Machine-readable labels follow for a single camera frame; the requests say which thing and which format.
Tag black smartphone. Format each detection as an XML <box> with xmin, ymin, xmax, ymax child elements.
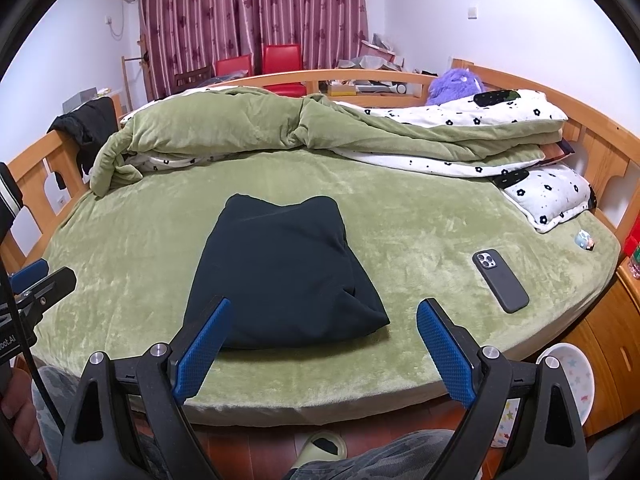
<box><xmin>472</xmin><ymin>249</ymin><xmax>530</xmax><ymax>314</ymax></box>

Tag green quilt with floral lining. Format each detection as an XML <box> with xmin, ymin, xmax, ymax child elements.
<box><xmin>90</xmin><ymin>86</ymin><xmax>568</xmax><ymax>196</ymax></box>

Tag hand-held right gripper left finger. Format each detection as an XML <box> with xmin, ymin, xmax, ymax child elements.
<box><xmin>54</xmin><ymin>296</ymin><xmax>233</xmax><ymax>480</ymax></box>

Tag black garment with white stripes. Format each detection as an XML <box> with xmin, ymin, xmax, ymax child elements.
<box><xmin>0</xmin><ymin>161</ymin><xmax>24</xmax><ymax>261</ymax></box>

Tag white floral pillow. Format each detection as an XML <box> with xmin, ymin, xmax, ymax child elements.
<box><xmin>502</xmin><ymin>164</ymin><xmax>593</xmax><ymax>233</ymax></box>

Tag wooden bed frame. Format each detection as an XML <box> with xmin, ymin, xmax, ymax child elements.
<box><xmin>0</xmin><ymin>57</ymin><xmax>640</xmax><ymax>271</ymax></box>

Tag grey box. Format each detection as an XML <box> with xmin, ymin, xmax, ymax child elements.
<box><xmin>62</xmin><ymin>89</ymin><xmax>98</xmax><ymax>113</ymax></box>

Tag purple plush toy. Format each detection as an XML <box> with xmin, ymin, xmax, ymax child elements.
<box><xmin>425</xmin><ymin>67</ymin><xmax>486</xmax><ymax>107</ymax></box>

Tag black sweatshirt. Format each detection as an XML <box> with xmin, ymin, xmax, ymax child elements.
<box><xmin>182</xmin><ymin>192</ymin><xmax>392</xmax><ymax>351</ymax></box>

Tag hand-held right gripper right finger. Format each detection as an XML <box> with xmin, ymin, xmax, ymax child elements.
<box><xmin>416</xmin><ymin>297</ymin><xmax>591</xmax><ymax>480</ymax></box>

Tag person's left hand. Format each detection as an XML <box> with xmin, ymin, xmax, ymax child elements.
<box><xmin>0</xmin><ymin>370</ymin><xmax>41</xmax><ymax>466</ymax></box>

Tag wooden nightstand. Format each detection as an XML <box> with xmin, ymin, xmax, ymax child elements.
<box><xmin>565</xmin><ymin>260</ymin><xmax>640</xmax><ymax>438</ymax></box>

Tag maroon floral curtain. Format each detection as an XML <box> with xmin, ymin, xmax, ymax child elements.
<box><xmin>137</xmin><ymin>0</ymin><xmax>371</xmax><ymax>101</ymax></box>

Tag wooden coat rack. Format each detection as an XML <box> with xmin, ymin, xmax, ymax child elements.
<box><xmin>120</xmin><ymin>35</ymin><xmax>153</xmax><ymax>111</ymax></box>

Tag dark wooden chair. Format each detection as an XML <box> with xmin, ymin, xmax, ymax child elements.
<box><xmin>174</xmin><ymin>66</ymin><xmax>213</xmax><ymax>93</ymax></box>

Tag white star-print bowl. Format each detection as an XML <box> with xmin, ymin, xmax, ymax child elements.
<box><xmin>492</xmin><ymin>342</ymin><xmax>596</xmax><ymax>448</ymax></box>

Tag person's right leg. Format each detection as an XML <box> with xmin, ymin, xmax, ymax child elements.
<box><xmin>285</xmin><ymin>429</ymin><xmax>483</xmax><ymax>480</ymax></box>

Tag black jacket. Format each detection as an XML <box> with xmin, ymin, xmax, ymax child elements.
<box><xmin>47</xmin><ymin>96</ymin><xmax>119</xmax><ymax>181</ymax></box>

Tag black flat object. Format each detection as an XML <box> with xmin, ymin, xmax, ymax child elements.
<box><xmin>472</xmin><ymin>89</ymin><xmax>521</xmax><ymax>107</ymax></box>
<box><xmin>492</xmin><ymin>169</ymin><xmax>531</xmax><ymax>188</ymax></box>

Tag green slipper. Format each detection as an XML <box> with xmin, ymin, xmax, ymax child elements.
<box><xmin>295</xmin><ymin>430</ymin><xmax>348</xmax><ymax>461</ymax></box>

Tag green plush bed sheet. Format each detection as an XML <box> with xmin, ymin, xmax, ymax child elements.
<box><xmin>32</xmin><ymin>147</ymin><xmax>621</xmax><ymax>411</ymax></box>

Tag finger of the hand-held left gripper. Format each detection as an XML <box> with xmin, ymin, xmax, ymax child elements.
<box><xmin>15</xmin><ymin>266</ymin><xmax>77</xmax><ymax>318</ymax></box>
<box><xmin>10</xmin><ymin>259</ymin><xmax>49</xmax><ymax>293</ymax></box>

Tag dark book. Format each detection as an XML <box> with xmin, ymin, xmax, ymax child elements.
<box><xmin>542</xmin><ymin>139</ymin><xmax>576</xmax><ymax>163</ymax></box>

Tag red chair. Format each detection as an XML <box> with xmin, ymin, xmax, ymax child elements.
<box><xmin>214</xmin><ymin>55</ymin><xmax>253</xmax><ymax>79</ymax></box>
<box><xmin>261</xmin><ymin>44</ymin><xmax>305</xmax><ymax>97</ymax></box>

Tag black cable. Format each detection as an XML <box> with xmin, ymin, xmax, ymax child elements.
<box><xmin>0</xmin><ymin>240</ymin><xmax>58</xmax><ymax>466</ymax></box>

